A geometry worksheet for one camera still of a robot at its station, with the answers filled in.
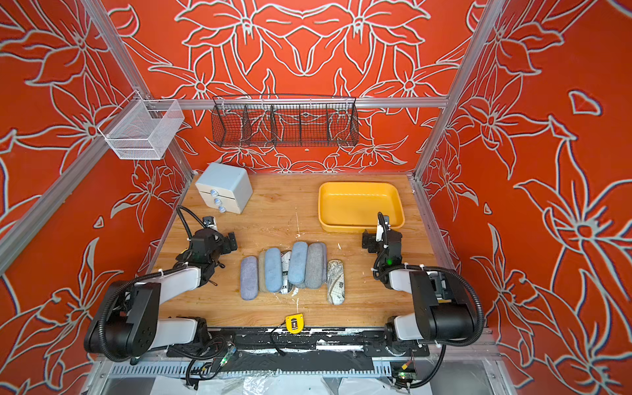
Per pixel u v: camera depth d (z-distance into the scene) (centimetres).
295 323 76
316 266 83
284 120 99
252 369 70
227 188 94
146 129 78
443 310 44
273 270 83
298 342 74
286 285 81
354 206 110
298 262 83
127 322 43
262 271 85
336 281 82
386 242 68
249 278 84
